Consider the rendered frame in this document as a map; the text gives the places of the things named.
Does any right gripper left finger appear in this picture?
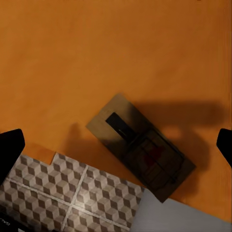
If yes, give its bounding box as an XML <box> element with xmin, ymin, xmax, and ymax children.
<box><xmin>0</xmin><ymin>129</ymin><xmax>25</xmax><ymax>186</ymax></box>

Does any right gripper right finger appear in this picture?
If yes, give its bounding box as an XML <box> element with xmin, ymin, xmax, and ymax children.
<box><xmin>216</xmin><ymin>128</ymin><xmax>232</xmax><ymax>167</ymax></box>

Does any mousetrap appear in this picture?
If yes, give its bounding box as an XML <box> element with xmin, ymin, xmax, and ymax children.
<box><xmin>85</xmin><ymin>92</ymin><xmax>196</xmax><ymax>203</ymax></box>

